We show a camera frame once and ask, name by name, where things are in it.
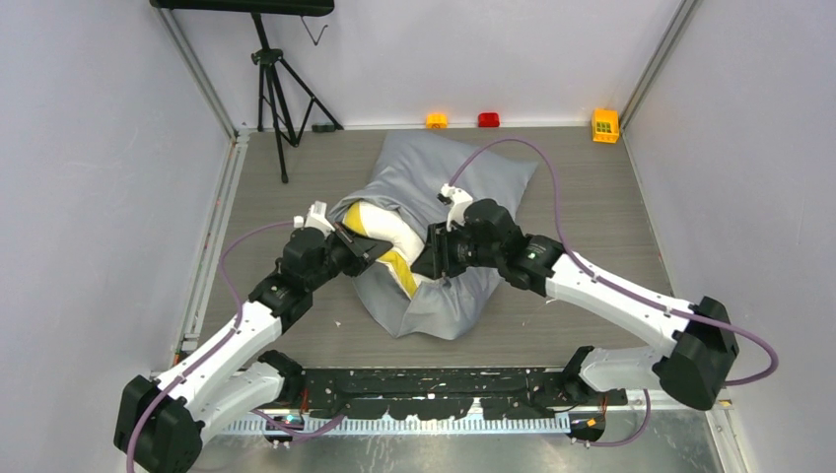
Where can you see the white yellow pillow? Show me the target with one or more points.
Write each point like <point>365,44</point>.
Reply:
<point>368,220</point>

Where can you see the black camera tripod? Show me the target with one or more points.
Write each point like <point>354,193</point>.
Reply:
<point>271,95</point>

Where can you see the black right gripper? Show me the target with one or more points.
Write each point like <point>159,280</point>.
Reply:
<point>436,255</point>

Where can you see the yellow window toy block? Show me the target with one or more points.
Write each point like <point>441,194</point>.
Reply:
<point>605,126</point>

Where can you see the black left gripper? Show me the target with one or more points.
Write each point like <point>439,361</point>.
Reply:
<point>362,251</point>

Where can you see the red toy block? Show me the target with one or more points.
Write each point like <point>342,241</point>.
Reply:
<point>488,119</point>

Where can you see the black overhead panel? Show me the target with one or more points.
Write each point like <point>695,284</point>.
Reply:
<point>310,8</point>

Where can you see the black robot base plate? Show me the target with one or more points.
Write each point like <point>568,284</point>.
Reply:
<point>438,394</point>

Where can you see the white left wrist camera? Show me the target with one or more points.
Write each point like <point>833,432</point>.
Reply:
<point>316,218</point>

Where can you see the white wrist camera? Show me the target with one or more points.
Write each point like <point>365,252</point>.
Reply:
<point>316,218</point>
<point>458,200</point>

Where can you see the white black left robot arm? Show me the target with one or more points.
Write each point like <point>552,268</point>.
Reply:
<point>163,423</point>

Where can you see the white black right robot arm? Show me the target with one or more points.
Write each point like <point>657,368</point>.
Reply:
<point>688,351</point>

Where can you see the orange toy block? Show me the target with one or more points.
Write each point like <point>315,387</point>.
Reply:
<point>436,120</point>

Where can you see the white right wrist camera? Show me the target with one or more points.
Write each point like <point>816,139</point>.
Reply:
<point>458,200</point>

